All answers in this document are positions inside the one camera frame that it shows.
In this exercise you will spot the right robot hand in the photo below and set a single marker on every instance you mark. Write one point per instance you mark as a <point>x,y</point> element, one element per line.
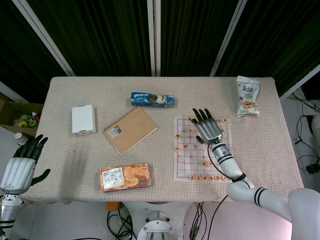
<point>208,128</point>

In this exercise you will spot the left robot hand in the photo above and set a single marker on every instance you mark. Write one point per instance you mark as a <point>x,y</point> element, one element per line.
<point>18,170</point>

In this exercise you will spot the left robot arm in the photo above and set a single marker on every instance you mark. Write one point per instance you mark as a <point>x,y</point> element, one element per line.
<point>7,212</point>

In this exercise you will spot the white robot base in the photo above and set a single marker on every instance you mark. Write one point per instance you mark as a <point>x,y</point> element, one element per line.
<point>156,225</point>

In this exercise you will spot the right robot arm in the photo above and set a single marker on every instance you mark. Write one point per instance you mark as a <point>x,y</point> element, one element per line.
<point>250,190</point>

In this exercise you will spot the chinese chess board sheet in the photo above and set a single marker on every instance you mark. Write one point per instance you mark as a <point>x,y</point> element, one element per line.
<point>186,155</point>

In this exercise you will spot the white plastic bottle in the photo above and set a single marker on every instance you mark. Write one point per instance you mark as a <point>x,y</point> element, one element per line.
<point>19,138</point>

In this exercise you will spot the nut snack bag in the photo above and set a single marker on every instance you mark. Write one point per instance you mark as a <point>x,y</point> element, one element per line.
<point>247,100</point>

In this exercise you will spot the cardboard box with toys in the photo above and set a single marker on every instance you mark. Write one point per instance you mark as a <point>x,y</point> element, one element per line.
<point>15,115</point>

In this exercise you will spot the blue cookie box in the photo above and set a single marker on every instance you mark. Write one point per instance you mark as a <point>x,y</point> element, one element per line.
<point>152,99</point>

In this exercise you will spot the beige woven tablecloth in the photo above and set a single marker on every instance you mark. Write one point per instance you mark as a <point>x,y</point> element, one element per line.
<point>87,150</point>

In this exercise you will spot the brown spiral notebook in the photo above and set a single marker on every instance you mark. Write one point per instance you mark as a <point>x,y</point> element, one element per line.
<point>131,131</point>

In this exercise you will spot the white cardboard box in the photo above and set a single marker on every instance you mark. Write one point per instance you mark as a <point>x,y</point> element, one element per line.
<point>83,120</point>

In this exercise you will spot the orange biscuit box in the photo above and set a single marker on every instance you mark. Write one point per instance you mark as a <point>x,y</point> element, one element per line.
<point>125,177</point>

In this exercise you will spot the orange block under table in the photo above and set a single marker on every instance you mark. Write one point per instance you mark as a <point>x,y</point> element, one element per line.
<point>111,206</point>

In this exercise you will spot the black power adapter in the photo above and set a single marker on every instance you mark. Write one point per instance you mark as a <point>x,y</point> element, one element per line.
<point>311,168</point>

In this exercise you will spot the white partition frame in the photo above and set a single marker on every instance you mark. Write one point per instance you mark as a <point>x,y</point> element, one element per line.
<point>300,82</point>
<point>47,40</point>
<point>153,37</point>
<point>227,40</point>

